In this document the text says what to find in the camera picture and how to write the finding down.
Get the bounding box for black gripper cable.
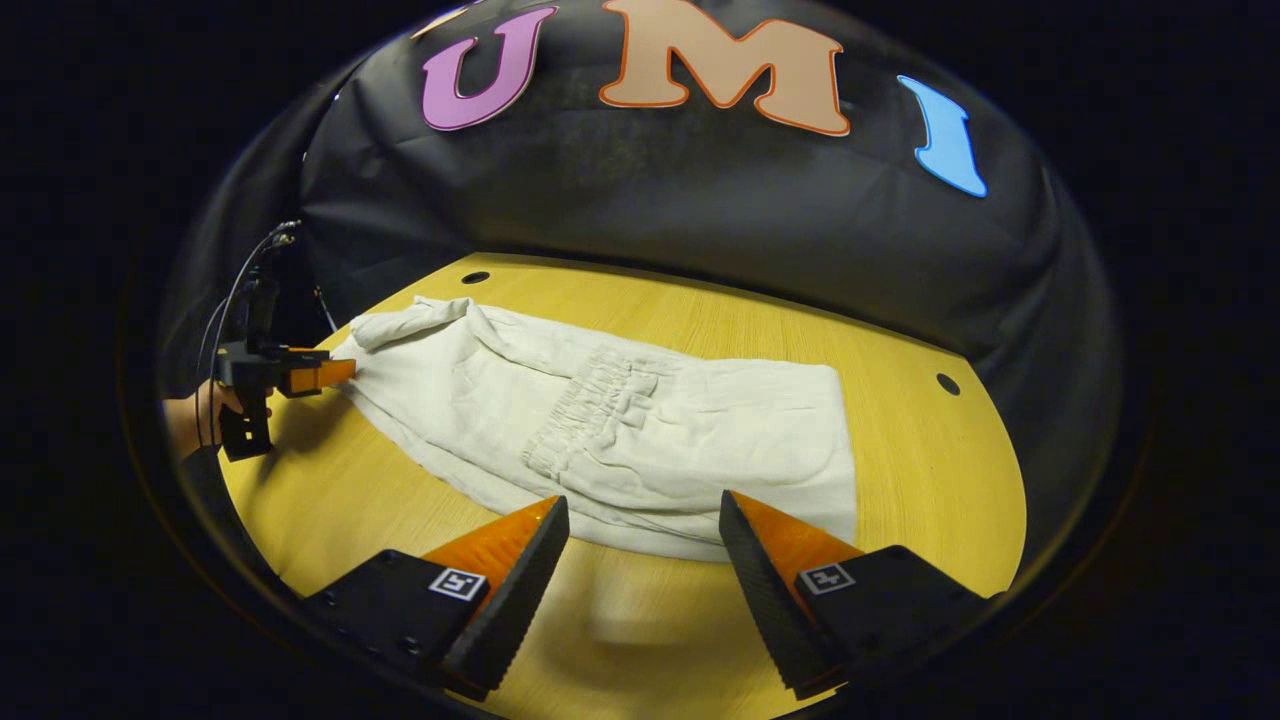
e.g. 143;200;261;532
195;220;301;446

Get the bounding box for black backdrop cloth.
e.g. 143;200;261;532
160;0;1121;561

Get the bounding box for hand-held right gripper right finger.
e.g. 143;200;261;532
718;489;1004;701

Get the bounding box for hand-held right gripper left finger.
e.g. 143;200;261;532
300;494;571;703

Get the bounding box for white jeans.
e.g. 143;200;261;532
330;295;861;564

